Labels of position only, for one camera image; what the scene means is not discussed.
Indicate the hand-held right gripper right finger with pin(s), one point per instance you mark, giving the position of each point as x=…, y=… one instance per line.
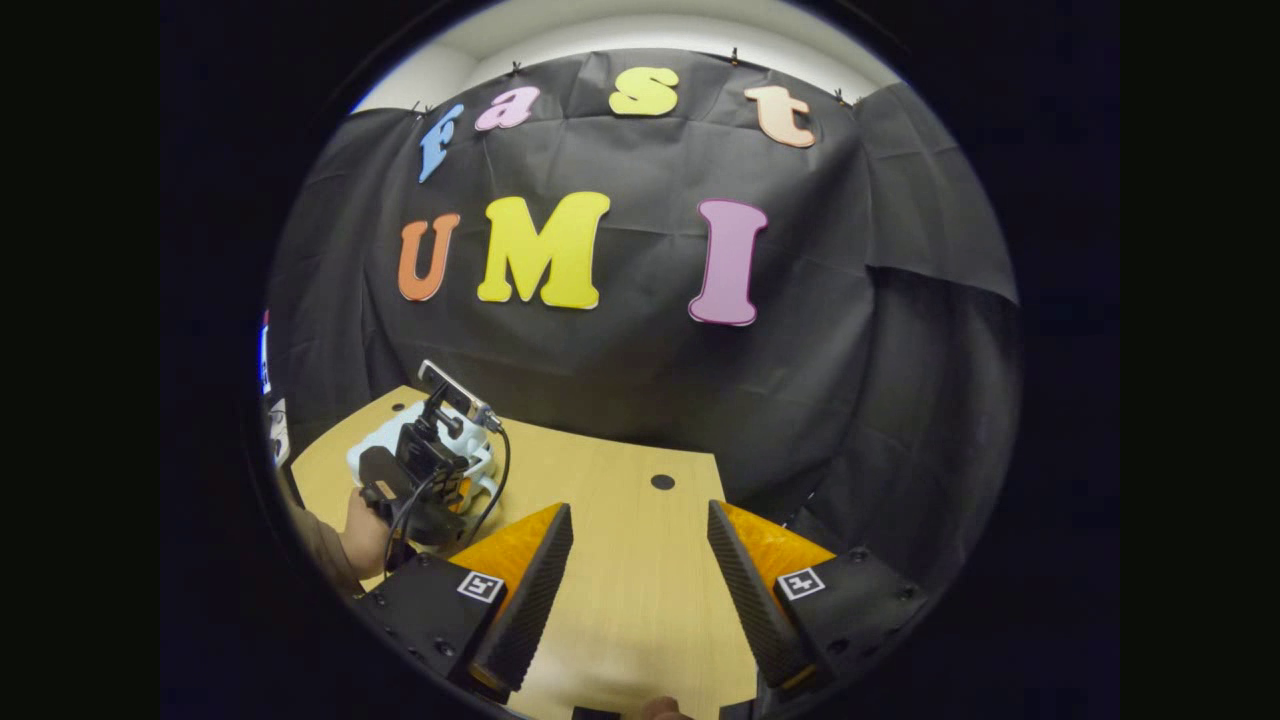
x=748, y=600

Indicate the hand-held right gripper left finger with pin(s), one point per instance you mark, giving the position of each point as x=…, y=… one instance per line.
x=530, y=600

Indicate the black backdrop cloth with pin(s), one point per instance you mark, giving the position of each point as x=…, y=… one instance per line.
x=640, y=370

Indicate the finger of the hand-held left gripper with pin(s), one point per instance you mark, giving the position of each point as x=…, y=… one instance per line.
x=464, y=495

